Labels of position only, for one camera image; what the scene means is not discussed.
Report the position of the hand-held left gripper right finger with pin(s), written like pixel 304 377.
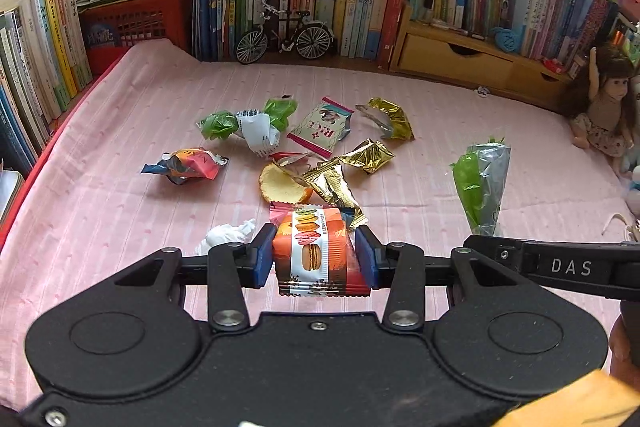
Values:
pixel 364 257

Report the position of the small gold wrapper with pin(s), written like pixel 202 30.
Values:
pixel 367 154

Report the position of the macaron print snack packet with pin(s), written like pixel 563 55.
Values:
pixel 312 252

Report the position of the green and silver packet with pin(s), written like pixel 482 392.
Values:
pixel 477 187

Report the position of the pink striped sheet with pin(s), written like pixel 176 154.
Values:
pixel 125 217

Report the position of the red box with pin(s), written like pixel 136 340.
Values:
pixel 60 132

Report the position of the blue plush toy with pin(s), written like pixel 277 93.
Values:
pixel 632 172

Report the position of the row of thin upright books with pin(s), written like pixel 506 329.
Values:
pixel 45 57

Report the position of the person's right forearm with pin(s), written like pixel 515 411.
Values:
pixel 625 347

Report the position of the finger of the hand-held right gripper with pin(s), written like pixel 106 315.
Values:
pixel 495 252

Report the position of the small round white item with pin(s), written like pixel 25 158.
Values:
pixel 482 92

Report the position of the gold and silver wrapper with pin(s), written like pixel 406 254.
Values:
pixel 395 119

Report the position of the model bicycle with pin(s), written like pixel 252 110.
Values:
pixel 314 42

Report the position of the red torn wrapper strip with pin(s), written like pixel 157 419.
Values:
pixel 282 154

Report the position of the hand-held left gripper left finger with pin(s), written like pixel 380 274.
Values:
pixel 264 257

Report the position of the pink and green snack packet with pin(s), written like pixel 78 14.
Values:
pixel 320 129

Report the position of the red plastic crate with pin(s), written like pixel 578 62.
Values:
pixel 145 22

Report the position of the white tissue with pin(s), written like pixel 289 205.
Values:
pixel 225 234

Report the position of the orange peel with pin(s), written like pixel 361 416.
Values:
pixel 277 187

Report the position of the brown-haired doll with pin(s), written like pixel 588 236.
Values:
pixel 607 107

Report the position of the wooden drawer organizer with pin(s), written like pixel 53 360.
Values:
pixel 450 57

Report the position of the long gold wrapper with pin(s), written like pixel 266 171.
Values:
pixel 332 189

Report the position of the white and green wrapper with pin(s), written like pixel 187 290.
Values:
pixel 260 129

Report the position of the orange and blue wrapper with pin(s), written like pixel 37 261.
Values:
pixel 187 164

